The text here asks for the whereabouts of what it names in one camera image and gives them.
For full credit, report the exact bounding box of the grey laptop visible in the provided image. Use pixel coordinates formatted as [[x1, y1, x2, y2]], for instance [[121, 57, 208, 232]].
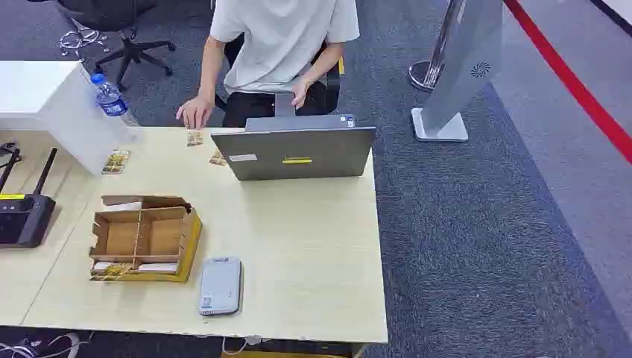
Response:
[[211, 114, 376, 182]]

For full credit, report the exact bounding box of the person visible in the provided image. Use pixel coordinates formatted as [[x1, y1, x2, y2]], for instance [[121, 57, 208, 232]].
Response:
[[176, 0, 361, 131]]

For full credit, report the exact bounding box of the grey kiosk stand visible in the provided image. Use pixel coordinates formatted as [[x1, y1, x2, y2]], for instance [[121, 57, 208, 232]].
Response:
[[411, 0, 504, 143]]

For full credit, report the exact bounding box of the white card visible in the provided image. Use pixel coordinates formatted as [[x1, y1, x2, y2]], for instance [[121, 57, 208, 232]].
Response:
[[137, 263, 179, 274]]

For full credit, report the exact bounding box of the wooden card box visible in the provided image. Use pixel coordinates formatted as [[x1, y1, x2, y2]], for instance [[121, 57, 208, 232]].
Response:
[[89, 194, 203, 284]]

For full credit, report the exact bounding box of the clear plastic water bottle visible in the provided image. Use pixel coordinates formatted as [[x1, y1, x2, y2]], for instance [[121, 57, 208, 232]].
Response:
[[90, 72, 141, 128]]

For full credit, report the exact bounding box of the black office chair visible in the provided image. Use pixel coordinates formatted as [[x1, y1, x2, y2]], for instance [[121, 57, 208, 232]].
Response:
[[55, 0, 177, 92]]

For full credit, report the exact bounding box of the red barrier belt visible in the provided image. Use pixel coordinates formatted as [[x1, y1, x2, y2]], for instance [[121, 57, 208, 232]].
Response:
[[503, 0, 632, 166]]

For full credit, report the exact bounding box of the white cabinet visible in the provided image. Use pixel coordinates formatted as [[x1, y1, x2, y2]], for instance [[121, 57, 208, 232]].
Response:
[[0, 60, 130, 177]]

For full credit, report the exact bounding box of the black remote controller with antennas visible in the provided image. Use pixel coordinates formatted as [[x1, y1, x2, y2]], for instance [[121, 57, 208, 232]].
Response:
[[0, 147, 59, 250]]

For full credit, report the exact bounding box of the white cable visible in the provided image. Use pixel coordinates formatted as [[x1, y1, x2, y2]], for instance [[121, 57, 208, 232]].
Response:
[[0, 332, 83, 358]]

